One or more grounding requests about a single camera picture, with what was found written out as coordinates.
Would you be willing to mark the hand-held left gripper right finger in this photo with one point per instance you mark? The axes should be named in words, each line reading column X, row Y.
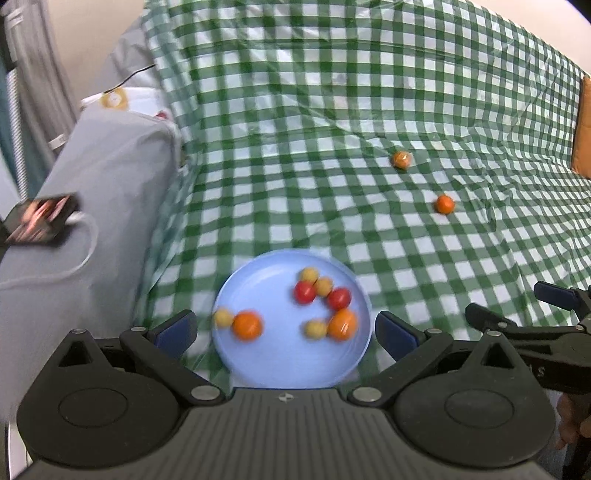
column 397, row 333

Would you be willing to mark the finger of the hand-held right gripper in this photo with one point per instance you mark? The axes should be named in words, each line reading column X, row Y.
column 556, row 294
column 489, row 316

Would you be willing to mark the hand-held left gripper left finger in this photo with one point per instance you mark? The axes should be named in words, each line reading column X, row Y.
column 178, row 330

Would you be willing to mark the tan longan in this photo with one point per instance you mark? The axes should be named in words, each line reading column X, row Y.
column 223, row 318
column 324, row 286
column 316, row 329
column 308, row 274

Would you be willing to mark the red cherry tomato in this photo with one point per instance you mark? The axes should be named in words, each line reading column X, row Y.
column 339, row 298
column 304, row 292

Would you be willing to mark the light blue plate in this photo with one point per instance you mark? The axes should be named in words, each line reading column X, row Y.
column 277, row 355

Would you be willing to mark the person's right hand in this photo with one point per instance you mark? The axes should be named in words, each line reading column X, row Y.
column 572, row 420

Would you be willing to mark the small orange tangerine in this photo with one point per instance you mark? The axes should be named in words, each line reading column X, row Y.
column 342, row 324
column 247, row 325
column 445, row 204

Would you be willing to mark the grey bolster cushion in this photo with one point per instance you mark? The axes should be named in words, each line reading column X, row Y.
column 115, row 207

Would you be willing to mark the orange cushion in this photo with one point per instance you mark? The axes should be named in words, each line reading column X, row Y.
column 584, row 134

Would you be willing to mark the plastic-wrapped orange tangerine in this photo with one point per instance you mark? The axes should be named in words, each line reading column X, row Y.
column 401, row 159

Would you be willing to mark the black smartphone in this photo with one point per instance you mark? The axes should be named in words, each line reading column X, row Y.
column 41, row 219

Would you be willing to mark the small white clip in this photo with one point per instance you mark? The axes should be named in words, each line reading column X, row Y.
column 56, row 141

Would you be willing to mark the green white checkered tablecloth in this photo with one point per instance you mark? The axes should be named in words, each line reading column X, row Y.
column 323, row 115

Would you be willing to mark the white brown patterned pillow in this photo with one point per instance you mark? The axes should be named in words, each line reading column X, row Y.
column 138, row 99

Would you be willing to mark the speckled white pole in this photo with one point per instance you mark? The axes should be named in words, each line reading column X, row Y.
column 17, row 138

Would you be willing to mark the grey bed sheet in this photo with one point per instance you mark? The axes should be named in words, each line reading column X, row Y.
column 129, row 50

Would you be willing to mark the grey teal curtain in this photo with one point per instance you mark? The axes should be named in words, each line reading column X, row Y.
column 44, row 69

